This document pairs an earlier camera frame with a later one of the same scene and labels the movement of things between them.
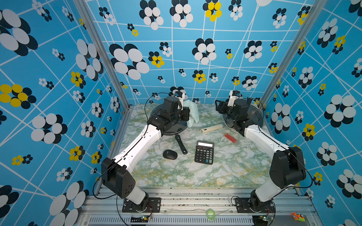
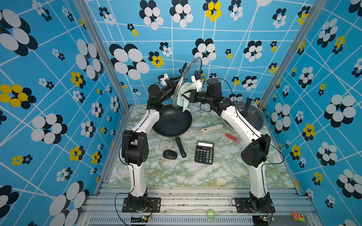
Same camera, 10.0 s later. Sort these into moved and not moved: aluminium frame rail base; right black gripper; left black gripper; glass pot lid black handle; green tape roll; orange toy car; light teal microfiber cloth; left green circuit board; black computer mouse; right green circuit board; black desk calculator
Moved: right black gripper; light teal microfiber cloth; left black gripper
Not moved: glass pot lid black handle; left green circuit board; right green circuit board; orange toy car; green tape roll; aluminium frame rail base; black desk calculator; black computer mouse
